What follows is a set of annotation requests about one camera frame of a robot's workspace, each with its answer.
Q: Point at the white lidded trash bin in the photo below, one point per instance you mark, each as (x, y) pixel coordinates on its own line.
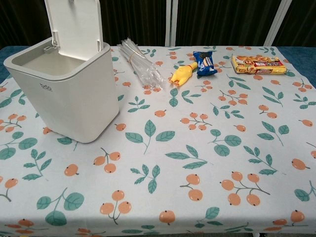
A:
(74, 98)

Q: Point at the floral fruit print tablecloth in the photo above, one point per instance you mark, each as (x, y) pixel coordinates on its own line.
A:
(172, 148)

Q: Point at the yellow rubber chicken toy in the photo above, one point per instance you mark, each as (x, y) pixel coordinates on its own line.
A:
(181, 76)

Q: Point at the bundle of clear wrapped straws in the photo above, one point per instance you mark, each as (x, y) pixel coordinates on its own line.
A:
(140, 64)

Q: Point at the blue cookie packet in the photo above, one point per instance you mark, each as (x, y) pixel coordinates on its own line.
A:
(205, 64)

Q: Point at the yellow snack packet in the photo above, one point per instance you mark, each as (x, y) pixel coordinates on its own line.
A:
(259, 64)

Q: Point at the dark pleated curtain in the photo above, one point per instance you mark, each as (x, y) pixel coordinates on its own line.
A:
(222, 22)

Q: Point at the white vertical frame post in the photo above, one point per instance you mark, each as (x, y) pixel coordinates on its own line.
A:
(170, 22)

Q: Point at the white slanted frame bar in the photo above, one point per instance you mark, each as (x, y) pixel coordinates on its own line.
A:
(277, 22)

